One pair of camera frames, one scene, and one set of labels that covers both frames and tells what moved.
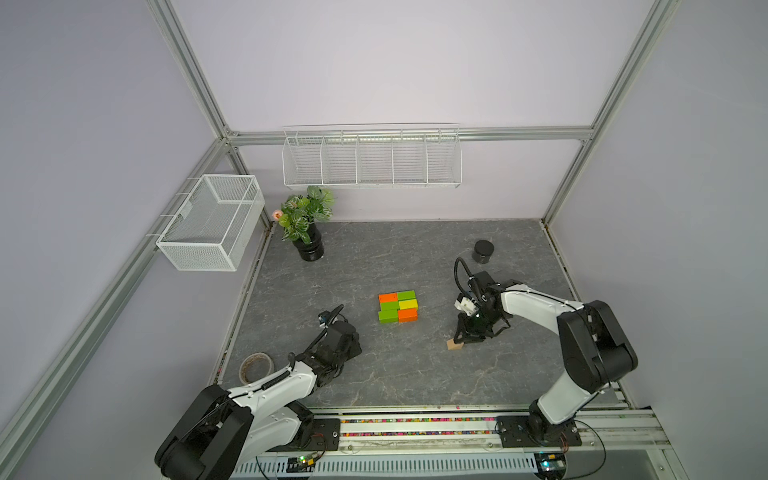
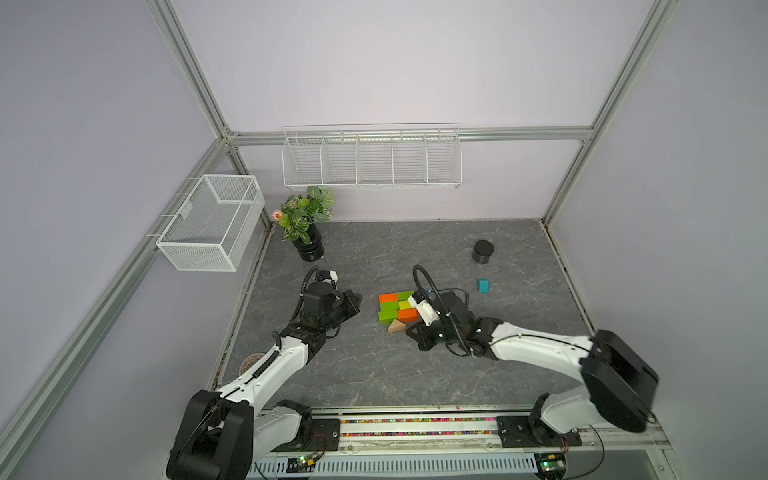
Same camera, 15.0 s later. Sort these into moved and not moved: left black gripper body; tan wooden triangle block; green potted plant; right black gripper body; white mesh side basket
Moved: right black gripper body; tan wooden triangle block; left black gripper body
Not moved: white mesh side basket; green potted plant
